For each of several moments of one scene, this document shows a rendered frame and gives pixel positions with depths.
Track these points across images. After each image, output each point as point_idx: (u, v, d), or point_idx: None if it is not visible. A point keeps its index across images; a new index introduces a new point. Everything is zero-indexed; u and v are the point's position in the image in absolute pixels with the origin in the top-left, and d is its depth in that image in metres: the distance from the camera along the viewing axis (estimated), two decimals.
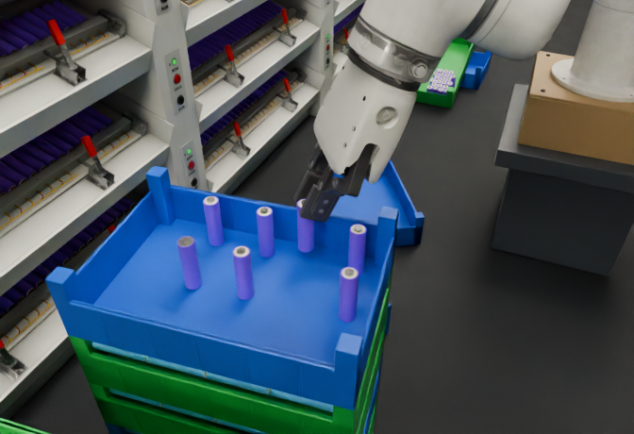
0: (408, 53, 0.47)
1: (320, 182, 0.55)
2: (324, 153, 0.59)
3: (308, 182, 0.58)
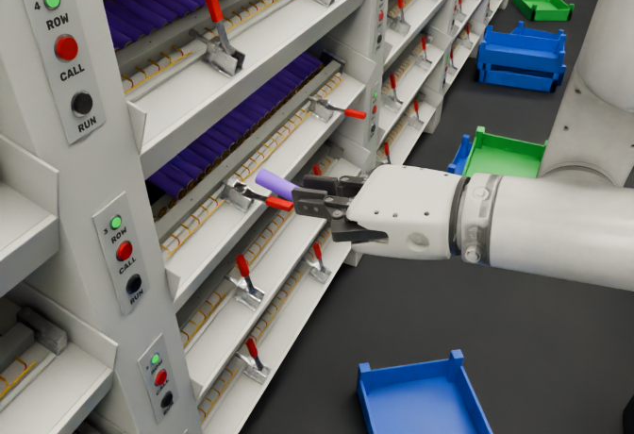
0: (484, 240, 0.47)
1: (331, 197, 0.55)
2: None
3: (325, 182, 0.58)
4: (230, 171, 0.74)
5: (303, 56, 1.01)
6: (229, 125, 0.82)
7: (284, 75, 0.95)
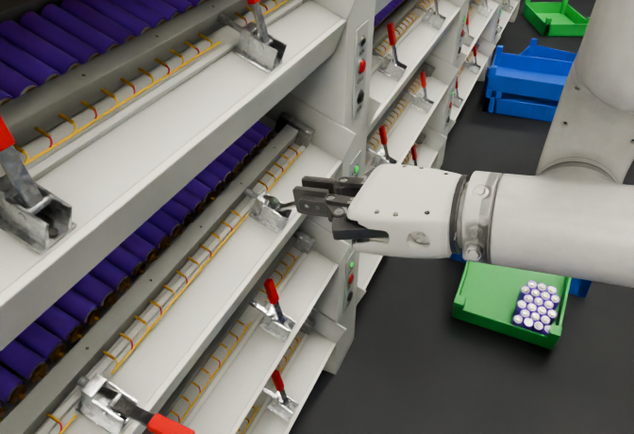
0: (485, 238, 0.47)
1: (332, 195, 0.56)
2: None
3: (325, 184, 0.58)
4: (93, 357, 0.44)
5: None
6: (109, 256, 0.51)
7: None
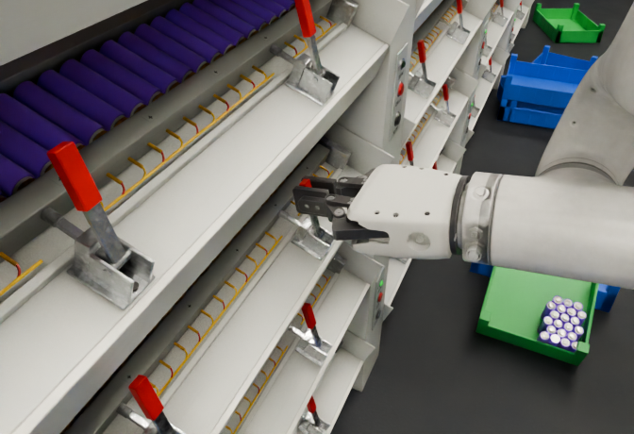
0: (485, 239, 0.48)
1: (333, 195, 0.56)
2: None
3: (325, 184, 0.58)
4: None
5: None
6: None
7: None
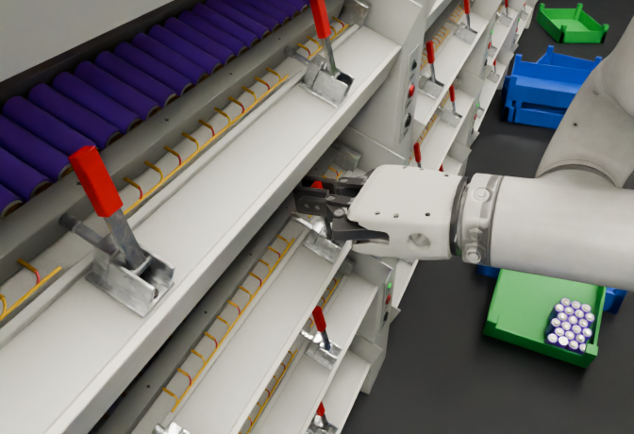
0: (485, 240, 0.48)
1: (333, 195, 0.56)
2: None
3: (325, 184, 0.58)
4: (155, 395, 0.43)
5: None
6: None
7: None
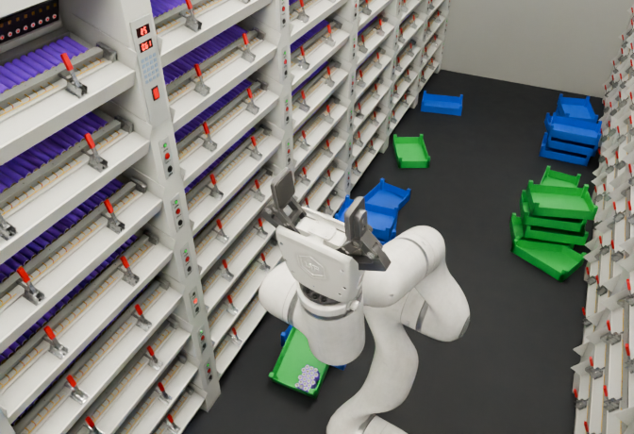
0: (356, 299, 0.70)
1: (364, 225, 0.59)
2: (269, 203, 0.64)
3: (292, 188, 0.62)
4: None
5: None
6: None
7: None
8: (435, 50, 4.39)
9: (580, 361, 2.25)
